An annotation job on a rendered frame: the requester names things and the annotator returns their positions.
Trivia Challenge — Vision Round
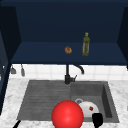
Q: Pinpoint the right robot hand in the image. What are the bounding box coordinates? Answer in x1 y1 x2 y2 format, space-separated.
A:
91 112 105 128

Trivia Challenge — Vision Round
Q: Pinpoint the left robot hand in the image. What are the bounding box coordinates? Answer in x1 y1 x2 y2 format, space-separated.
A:
12 119 23 128

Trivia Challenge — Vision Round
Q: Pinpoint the white round plate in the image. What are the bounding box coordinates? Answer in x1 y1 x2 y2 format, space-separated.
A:
78 101 100 119

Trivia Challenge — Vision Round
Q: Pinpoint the small red thing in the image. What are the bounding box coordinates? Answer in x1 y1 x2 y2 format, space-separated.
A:
88 105 94 111

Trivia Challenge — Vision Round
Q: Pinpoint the red ball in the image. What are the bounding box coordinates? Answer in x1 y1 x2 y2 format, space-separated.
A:
51 100 85 128

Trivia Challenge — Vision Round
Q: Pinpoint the grey sink with draining board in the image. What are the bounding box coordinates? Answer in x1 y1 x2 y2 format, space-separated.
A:
16 79 121 124

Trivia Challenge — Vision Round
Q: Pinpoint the black tap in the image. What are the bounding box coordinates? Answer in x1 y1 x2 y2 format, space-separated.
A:
64 63 85 86

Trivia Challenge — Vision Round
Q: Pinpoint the grey hanging utensil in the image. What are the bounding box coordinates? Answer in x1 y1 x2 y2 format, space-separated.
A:
9 64 17 75
20 64 26 77

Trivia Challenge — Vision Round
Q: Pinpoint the olive green glass bottle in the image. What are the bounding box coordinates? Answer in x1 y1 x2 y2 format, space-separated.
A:
82 31 91 57

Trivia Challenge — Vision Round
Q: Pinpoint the small brown round thing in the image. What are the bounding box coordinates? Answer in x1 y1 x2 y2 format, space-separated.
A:
64 46 73 55

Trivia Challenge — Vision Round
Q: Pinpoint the dark blue cupboard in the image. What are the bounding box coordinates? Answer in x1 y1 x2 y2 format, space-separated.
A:
0 0 128 116

